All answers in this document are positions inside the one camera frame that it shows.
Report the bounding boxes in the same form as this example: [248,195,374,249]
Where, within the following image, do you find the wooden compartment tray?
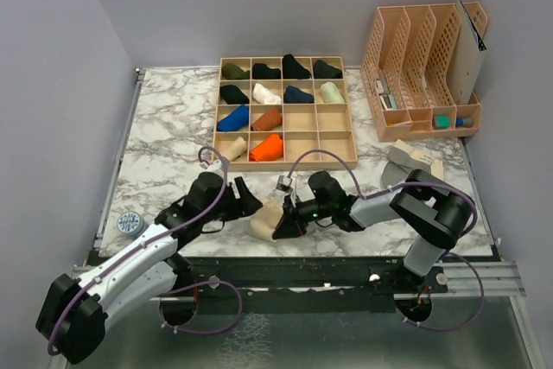
[213,55,359,171]

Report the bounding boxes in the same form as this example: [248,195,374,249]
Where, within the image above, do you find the black rolled cloth left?
[219,85,250,105]

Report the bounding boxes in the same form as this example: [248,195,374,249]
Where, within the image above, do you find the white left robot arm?
[35,169,263,364]

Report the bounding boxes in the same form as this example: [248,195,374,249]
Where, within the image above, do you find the grey underwear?
[380,143,434,188]

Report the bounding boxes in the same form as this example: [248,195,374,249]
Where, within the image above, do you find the olive green rolled cloth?
[221,62,250,80]

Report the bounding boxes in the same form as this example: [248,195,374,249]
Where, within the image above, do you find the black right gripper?
[273,194,334,239]

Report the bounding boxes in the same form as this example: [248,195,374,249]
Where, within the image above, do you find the cream folded underwear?
[387,140,444,180]

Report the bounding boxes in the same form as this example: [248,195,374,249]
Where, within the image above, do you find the beige boxer underwear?
[248,200,284,243]

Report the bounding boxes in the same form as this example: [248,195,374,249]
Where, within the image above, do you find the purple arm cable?
[46,146,244,355]
[287,149,486,334]

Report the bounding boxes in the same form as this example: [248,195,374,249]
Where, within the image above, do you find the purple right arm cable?
[287,149,486,334]

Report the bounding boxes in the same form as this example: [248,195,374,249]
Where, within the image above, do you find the blue grey cylinder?
[455,117,474,128]

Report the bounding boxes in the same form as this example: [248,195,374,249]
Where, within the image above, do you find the blue rolled cloth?
[216,105,250,132]

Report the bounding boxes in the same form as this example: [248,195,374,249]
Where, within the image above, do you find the cards in rack slot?
[375,75,412,127]

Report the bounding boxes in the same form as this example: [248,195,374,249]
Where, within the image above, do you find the white rolled cloth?
[252,83,282,105]

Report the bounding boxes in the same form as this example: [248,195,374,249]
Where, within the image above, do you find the brown rolled cloth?
[251,107,283,131]

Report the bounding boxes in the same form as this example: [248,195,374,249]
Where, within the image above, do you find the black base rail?
[84,254,450,315]

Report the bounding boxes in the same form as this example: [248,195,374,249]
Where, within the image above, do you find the beige rolled cloth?
[219,137,248,162]

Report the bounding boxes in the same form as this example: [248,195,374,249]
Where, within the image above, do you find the dark green rolled cloth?
[313,60,343,80]

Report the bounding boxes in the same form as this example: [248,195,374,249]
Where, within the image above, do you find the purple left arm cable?
[46,146,244,355]

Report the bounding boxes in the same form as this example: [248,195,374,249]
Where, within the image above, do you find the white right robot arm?
[269,169,477,292]

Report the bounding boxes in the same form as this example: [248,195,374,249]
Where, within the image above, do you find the pink file organizer rack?
[361,3,481,142]

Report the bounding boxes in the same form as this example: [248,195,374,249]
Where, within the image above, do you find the black rolled cloth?
[219,85,250,105]
[251,62,282,80]
[282,54,311,80]

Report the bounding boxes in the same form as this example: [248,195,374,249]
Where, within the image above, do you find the navy rolled cloth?
[283,86,315,104]

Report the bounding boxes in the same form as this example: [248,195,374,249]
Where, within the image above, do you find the orange rolled cloth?
[249,134,284,162]

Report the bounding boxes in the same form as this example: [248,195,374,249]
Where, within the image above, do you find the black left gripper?
[201,176,263,224]

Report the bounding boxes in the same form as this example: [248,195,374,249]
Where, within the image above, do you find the grey folder in rack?
[447,0,488,105]

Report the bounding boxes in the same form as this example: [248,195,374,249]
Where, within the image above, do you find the pale green rolled cloth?
[320,82,345,104]

